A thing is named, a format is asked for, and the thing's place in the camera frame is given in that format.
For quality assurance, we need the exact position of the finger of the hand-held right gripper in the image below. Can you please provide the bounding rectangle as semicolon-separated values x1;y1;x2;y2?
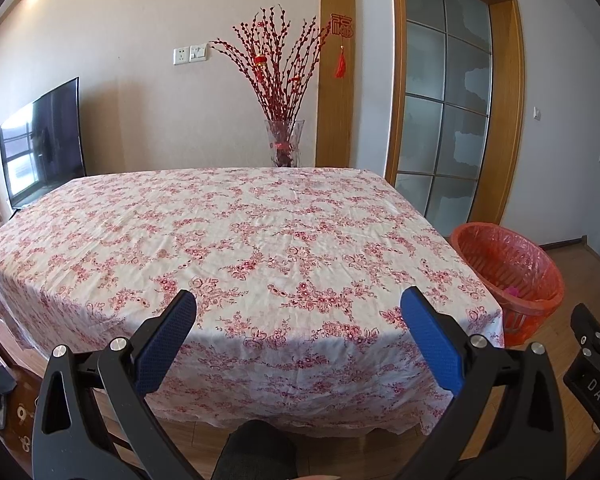
570;303;600;361

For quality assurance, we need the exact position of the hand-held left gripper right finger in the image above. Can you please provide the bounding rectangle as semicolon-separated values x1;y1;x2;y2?
400;286;568;480

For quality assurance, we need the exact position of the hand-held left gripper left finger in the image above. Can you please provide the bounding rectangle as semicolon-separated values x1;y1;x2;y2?
31;289;201;480

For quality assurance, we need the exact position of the orange plastic waste basket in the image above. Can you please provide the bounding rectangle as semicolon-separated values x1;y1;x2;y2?
450;221;566;347

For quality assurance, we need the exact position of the pink floral tablecloth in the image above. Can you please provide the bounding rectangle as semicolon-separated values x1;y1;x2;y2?
0;166;506;437

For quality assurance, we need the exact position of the person's leg in dark trousers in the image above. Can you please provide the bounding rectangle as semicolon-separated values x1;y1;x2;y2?
212;420;301;480

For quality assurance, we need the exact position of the brown wooden furniture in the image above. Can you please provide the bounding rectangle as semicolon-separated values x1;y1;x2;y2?
0;360;46;476

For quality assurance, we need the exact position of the clear glass vase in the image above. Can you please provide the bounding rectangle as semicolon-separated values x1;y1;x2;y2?
264;119;306;169

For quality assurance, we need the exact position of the black flat television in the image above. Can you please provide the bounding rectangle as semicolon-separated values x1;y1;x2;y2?
0;77;87;211

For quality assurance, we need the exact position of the frosted glass sliding door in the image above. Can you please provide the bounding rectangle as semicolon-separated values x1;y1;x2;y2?
395;0;494;222

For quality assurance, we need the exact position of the red berry branch bouquet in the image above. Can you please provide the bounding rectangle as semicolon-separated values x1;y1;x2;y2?
209;4;333;136

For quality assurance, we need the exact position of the wooden door frame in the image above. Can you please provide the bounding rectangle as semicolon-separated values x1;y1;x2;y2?
385;0;526;232

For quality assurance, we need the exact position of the wooden wall pillar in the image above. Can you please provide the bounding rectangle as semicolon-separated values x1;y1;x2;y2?
315;0;357;169

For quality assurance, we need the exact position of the red knot wall ornament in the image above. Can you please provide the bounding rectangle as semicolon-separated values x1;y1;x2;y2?
330;12;355;80

